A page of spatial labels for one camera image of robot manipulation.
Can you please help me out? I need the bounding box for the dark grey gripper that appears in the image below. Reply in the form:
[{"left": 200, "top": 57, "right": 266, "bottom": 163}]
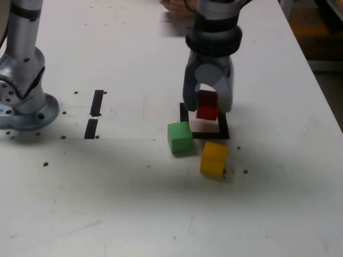
[{"left": 182, "top": 51, "right": 236, "bottom": 114}]

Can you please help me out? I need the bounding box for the red cube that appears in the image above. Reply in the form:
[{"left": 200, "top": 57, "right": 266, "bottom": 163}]
[{"left": 196, "top": 90, "right": 218, "bottom": 121}]

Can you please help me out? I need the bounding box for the green cube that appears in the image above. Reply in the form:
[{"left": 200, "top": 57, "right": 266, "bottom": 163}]
[{"left": 167, "top": 121, "right": 194, "bottom": 156}]

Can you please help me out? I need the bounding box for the yellow cube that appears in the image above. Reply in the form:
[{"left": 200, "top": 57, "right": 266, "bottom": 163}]
[{"left": 199, "top": 141, "right": 229, "bottom": 177}]

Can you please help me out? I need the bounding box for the black tape square outline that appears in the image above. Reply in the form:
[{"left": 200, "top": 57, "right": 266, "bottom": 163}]
[{"left": 179, "top": 102, "right": 230, "bottom": 140}]

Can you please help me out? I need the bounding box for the person's hand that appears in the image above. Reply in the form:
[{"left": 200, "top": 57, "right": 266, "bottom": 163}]
[{"left": 160, "top": 0, "right": 199, "bottom": 18}]

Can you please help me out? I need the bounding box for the black tape strip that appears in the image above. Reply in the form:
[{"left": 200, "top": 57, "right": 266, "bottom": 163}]
[{"left": 84, "top": 89, "right": 105, "bottom": 140}]

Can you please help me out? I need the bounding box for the grey metal frame bar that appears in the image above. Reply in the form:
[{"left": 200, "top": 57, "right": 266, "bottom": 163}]
[{"left": 307, "top": 59, "right": 343, "bottom": 72}]

